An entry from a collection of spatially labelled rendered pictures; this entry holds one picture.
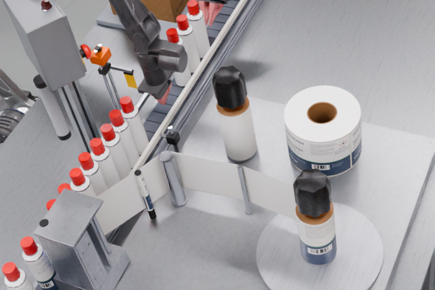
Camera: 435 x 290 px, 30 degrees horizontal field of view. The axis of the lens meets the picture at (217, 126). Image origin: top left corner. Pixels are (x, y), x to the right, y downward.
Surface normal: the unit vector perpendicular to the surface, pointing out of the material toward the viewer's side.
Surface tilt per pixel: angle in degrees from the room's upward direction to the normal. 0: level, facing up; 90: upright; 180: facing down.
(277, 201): 90
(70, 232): 0
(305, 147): 90
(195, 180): 90
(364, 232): 0
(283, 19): 0
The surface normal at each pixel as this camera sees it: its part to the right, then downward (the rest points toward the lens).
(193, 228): -0.15, -0.66
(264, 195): -0.51, 0.68
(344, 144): 0.46, 0.61
